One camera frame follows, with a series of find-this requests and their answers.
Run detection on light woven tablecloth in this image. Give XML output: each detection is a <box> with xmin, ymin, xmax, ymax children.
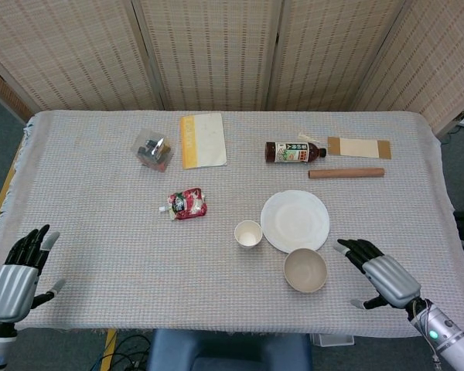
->
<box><xmin>0</xmin><ymin>110</ymin><xmax>464</xmax><ymax>338</ymax></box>

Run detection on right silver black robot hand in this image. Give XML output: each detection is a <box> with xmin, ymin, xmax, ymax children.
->
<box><xmin>333</xmin><ymin>238</ymin><xmax>423</xmax><ymax>311</ymax></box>

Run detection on red spout pouch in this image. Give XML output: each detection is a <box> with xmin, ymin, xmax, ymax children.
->
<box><xmin>157</xmin><ymin>187</ymin><xmax>210</xmax><ymax>222</ymax></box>

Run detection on brown drink bottle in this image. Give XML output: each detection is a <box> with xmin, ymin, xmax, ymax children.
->
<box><xmin>264</xmin><ymin>141</ymin><xmax>328</xmax><ymax>165</ymax></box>

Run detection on white box under table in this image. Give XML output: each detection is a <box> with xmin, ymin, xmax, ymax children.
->
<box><xmin>311</xmin><ymin>332</ymin><xmax>355</xmax><ymax>348</ymax></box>

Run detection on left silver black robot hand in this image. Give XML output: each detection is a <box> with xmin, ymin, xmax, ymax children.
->
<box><xmin>0</xmin><ymin>223</ymin><xmax>67</xmax><ymax>323</ymax></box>

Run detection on white paper cup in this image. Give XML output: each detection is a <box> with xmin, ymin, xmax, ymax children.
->
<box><xmin>234</xmin><ymin>220</ymin><xmax>264</xmax><ymax>249</ymax></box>

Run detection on woven folding screen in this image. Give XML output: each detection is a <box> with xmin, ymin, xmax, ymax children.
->
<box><xmin>0</xmin><ymin>0</ymin><xmax>464</xmax><ymax>135</ymax></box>

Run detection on clear plastic box of clips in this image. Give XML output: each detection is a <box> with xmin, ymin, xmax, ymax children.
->
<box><xmin>131</xmin><ymin>128</ymin><xmax>176</xmax><ymax>173</ymax></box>

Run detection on blue chair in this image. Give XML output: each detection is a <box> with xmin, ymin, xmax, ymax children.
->
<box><xmin>145</xmin><ymin>328</ymin><xmax>313</xmax><ymax>371</ymax></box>

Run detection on black floor cables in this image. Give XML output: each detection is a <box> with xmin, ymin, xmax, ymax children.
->
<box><xmin>98</xmin><ymin>334</ymin><xmax>155</xmax><ymax>371</ymax></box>

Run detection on wooden rolling pin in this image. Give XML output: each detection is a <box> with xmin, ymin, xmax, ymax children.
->
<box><xmin>307</xmin><ymin>167</ymin><xmax>386</xmax><ymax>181</ymax></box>

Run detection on yellow white notebook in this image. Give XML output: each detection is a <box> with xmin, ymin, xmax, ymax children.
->
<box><xmin>179</xmin><ymin>113</ymin><xmax>228</xmax><ymax>170</ymax></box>

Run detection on beige bowl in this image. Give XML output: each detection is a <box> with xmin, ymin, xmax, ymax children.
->
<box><xmin>283</xmin><ymin>247</ymin><xmax>329</xmax><ymax>293</ymax></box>

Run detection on beige brown cardboard card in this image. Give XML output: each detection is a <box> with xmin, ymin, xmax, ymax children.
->
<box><xmin>326</xmin><ymin>135</ymin><xmax>392</xmax><ymax>160</ymax></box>

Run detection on white paper plate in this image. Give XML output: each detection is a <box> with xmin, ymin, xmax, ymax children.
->
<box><xmin>260</xmin><ymin>189</ymin><xmax>331</xmax><ymax>255</ymax></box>

